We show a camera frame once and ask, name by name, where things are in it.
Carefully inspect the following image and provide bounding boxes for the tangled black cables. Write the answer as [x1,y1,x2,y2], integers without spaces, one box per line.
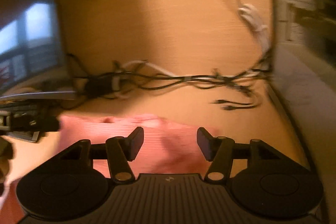
[65,52,274,111]

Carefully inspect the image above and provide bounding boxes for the black keyboard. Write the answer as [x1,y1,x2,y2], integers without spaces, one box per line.
[1,100,48,143]

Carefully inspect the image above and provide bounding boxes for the pink child sweater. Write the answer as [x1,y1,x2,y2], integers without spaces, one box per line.
[1,114,209,223]

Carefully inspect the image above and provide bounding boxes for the curved black monitor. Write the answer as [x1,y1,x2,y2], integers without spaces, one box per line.
[1,0,76,101]

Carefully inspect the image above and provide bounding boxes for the white cable bundle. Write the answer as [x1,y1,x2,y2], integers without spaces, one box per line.
[191,0,272,57]

